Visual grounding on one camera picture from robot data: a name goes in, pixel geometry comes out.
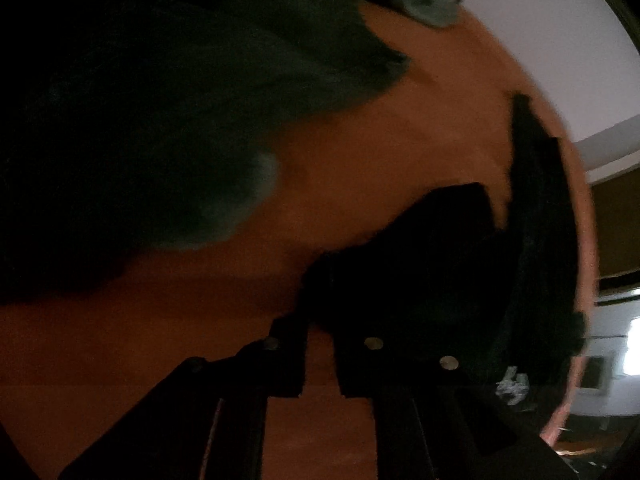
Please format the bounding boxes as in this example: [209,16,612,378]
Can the brown wooden door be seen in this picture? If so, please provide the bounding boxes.
[591,167,640,288]

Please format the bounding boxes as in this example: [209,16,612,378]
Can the black sweatshirt with white logo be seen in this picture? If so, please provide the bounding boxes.
[294,94,586,432]

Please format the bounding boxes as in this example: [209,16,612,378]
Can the dark jeans pile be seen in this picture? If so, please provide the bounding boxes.
[1,0,409,306]

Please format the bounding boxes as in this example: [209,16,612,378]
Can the orange fleece bed blanket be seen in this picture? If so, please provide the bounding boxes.
[0,1,601,480]

